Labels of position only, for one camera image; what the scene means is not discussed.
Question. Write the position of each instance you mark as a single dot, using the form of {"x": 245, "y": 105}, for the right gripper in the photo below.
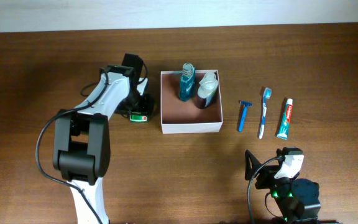
{"x": 265, "y": 178}

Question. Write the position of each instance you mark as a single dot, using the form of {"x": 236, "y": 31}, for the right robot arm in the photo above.
{"x": 297, "y": 199}

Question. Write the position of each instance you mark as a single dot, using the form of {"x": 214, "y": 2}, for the teal mouthwash bottle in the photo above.
{"x": 187, "y": 82}

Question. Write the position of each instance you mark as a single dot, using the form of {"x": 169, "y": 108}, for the blue white toothbrush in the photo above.
{"x": 266, "y": 95}

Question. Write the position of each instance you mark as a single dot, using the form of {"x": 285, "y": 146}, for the white cardboard box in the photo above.
{"x": 183, "y": 117}

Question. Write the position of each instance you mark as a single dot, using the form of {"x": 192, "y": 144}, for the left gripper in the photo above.
{"x": 138, "y": 106}

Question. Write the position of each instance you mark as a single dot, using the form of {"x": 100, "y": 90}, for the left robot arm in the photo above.
{"x": 82, "y": 147}

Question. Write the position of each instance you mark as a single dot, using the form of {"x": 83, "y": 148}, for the blue disposable razor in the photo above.
{"x": 244, "y": 105}

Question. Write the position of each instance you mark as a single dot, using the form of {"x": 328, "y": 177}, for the green white toothpaste tube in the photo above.
{"x": 286, "y": 118}

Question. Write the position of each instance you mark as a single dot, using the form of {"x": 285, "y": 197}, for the clear foaming soap pump bottle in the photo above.
{"x": 206, "y": 91}

